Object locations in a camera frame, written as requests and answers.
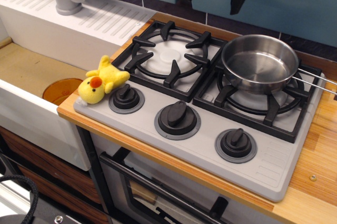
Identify stainless steel pan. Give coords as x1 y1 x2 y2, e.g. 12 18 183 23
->
221 34 336 94

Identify yellow stuffed duck toy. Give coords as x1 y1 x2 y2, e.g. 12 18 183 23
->
78 55 130 104

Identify black left stove knob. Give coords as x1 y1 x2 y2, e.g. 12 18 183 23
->
108 84 145 114

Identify black stove knob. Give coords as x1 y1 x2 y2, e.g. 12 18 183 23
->
215 128 257 164
108 84 145 114
154 101 201 141

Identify black middle stove knob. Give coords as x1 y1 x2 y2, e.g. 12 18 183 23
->
154 101 201 141

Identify black right stove knob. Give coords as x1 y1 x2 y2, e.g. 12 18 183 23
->
215 128 257 164

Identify grey toy stove top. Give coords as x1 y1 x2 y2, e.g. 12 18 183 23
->
73 20 327 203

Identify black right burner grate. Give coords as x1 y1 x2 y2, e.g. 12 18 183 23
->
193 56 322 143

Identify white toy sink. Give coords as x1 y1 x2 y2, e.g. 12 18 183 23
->
1 0 154 171

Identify orange sink drain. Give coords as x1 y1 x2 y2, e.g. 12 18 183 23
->
42 78 82 105

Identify toy oven door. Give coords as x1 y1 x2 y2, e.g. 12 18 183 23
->
98 147 276 223

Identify wooden drawer cabinet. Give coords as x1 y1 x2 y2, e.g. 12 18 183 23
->
1 128 111 223

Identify black oven door handle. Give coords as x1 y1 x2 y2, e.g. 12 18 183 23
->
99 148 227 223

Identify black braided cable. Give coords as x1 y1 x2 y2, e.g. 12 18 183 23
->
0 174 39 224

